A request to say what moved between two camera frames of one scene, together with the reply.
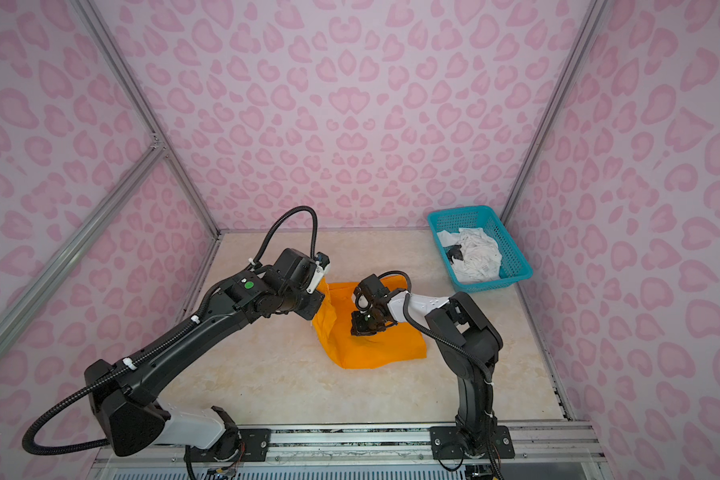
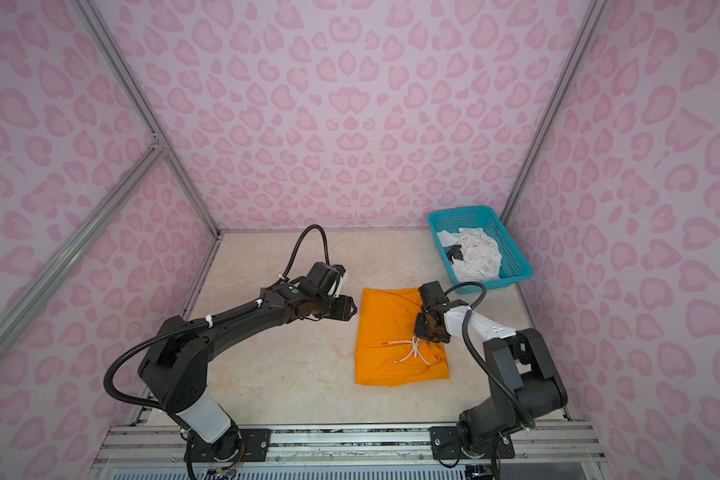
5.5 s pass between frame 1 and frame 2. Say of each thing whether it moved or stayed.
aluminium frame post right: stayed
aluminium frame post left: stayed
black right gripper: moved
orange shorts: moved
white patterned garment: stayed
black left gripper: moved
